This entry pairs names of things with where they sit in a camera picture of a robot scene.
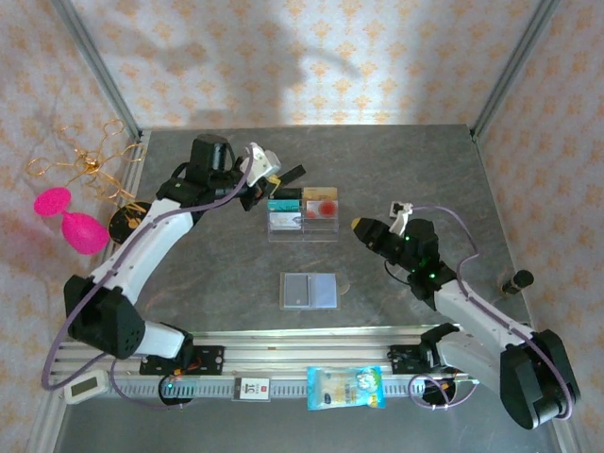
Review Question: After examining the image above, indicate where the beige card holder wallet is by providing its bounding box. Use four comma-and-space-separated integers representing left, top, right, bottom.
278, 271, 353, 313

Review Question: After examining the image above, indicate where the pale white credit card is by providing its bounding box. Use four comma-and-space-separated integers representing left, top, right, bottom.
268, 210, 303, 231

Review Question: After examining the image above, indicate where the card with red circle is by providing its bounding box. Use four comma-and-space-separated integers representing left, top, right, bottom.
304, 199, 340, 220

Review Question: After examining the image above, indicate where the gold credit card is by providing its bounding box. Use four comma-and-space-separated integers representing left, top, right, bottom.
302, 187, 339, 202

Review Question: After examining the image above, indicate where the clear acrylic card stand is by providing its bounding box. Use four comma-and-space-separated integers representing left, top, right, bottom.
267, 186, 341, 243

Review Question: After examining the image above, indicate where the white label card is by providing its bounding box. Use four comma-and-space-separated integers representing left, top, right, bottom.
231, 376, 272, 403

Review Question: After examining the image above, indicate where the black cylinder brown end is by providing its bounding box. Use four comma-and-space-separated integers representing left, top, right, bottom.
502, 269, 535, 297

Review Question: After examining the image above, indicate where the pink goblet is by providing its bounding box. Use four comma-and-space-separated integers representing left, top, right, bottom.
33, 186, 110, 256

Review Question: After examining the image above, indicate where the blue snack packet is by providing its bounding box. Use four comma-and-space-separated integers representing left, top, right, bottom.
306, 365, 387, 411

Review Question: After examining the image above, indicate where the grey metal sheet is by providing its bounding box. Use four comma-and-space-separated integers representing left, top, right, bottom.
49, 377, 567, 453

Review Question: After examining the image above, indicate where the white digital timer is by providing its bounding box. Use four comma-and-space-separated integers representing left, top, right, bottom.
63, 369, 110, 406

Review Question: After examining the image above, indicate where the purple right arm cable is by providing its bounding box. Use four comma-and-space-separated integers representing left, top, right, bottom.
408, 203, 581, 421

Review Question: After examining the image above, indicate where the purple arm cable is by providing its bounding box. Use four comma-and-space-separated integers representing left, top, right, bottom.
41, 145, 259, 411
408, 203, 581, 421

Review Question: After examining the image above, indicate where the aluminium table side rail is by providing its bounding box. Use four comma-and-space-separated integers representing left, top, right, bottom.
77, 130, 152, 341
470, 129, 537, 331

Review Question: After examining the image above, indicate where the gold wire rack black base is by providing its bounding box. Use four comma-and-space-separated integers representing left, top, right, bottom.
25, 117, 147, 247

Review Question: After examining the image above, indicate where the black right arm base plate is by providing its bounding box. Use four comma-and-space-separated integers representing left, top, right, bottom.
389, 344, 435, 374

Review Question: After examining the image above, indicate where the aluminium frame post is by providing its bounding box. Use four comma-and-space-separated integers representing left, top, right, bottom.
50, 0, 143, 143
471, 0, 561, 141

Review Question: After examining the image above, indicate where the grey slotted cable duct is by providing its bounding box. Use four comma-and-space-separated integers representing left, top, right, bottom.
107, 379, 478, 398

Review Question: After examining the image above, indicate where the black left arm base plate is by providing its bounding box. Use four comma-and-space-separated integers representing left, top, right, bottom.
140, 344, 226, 378

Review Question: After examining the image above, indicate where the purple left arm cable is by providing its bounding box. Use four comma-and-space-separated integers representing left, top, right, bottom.
41, 145, 259, 411

